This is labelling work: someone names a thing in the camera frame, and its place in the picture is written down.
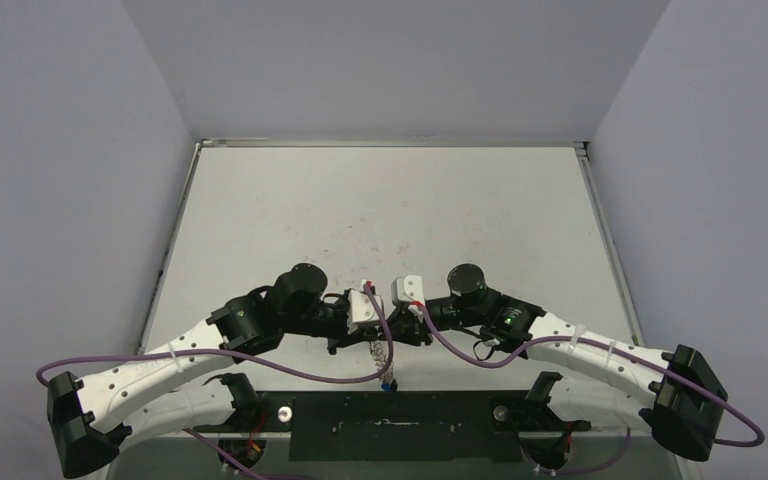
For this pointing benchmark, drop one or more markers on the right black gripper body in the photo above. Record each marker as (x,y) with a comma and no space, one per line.
(414,324)

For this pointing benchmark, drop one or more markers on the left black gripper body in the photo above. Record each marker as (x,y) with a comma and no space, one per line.
(332,320)

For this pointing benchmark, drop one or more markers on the key with blue tag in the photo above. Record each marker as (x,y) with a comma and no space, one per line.
(390,387)

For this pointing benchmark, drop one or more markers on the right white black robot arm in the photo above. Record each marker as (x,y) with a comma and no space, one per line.
(674,396)

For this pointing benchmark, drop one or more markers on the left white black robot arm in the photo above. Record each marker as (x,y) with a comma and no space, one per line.
(186,383)

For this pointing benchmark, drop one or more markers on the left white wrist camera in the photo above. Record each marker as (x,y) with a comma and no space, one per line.
(365,307)

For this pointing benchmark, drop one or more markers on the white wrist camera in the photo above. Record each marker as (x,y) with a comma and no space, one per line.
(408,296)
(365,307)

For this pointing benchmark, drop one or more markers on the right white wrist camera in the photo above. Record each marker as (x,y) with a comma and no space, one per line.
(408,296)

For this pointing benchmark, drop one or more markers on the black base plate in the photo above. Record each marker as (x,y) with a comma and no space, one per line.
(405,426)

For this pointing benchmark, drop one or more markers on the aluminium frame rail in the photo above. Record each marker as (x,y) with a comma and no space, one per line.
(231,409)

